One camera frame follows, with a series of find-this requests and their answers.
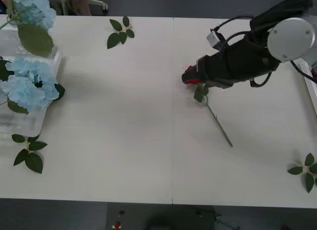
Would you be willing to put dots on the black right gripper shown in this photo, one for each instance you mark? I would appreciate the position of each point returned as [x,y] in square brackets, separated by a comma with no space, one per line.
[223,66]

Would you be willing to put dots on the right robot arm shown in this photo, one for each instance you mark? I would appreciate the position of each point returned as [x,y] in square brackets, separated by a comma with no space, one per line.
[291,38]

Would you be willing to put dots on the loose green leaf twig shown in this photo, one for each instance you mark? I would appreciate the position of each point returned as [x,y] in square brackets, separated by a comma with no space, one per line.
[33,163]
[309,183]
[113,40]

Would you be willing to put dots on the white wheeled stand leg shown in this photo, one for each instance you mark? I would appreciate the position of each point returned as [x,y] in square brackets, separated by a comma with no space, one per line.
[99,3]

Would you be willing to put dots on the shallow white box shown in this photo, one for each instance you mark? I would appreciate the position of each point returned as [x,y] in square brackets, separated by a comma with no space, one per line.
[32,122]
[312,91]

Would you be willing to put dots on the person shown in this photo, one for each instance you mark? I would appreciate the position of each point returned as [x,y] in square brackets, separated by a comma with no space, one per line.
[79,5]

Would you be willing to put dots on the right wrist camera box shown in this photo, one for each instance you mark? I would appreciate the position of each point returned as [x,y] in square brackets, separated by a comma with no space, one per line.
[213,39]

